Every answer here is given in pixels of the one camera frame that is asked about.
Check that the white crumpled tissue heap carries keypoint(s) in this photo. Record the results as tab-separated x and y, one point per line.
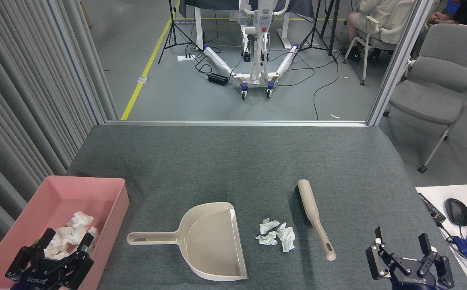
76	225

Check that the silver post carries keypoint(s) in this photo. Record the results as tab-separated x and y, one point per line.
398	60

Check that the black power adapter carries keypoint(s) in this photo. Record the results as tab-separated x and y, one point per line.
218	79

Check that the black computer mouse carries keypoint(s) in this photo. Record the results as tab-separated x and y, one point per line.
457	211

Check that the beige plastic dustpan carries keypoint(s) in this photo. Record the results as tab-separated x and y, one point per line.
213	241

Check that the grey padded chair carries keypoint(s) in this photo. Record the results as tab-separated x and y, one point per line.
430	100

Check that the black flat device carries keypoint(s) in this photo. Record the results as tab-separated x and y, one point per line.
430	207

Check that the white chair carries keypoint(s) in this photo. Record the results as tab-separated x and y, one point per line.
396	32

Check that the white-legged desk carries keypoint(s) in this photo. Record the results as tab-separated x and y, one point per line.
198	28

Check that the silver table edge rail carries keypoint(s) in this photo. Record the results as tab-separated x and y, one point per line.
237	123

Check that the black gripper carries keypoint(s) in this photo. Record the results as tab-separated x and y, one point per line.
40	282
412	282

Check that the pink plastic bin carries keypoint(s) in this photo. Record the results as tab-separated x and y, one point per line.
56	197

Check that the grey curtain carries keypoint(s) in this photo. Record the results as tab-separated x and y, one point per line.
16	100

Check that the white side table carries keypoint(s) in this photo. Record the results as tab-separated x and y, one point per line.
430	191

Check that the black tripod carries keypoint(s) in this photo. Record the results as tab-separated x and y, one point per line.
318	28
173	28

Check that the white power strip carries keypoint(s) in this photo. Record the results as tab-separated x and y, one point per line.
186	57

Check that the beige hand brush black bristles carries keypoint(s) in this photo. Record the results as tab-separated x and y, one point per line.
310	205

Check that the blue box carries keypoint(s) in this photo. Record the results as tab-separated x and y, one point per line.
454	7

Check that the white wheeled stand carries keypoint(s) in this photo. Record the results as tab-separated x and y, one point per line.
257	40

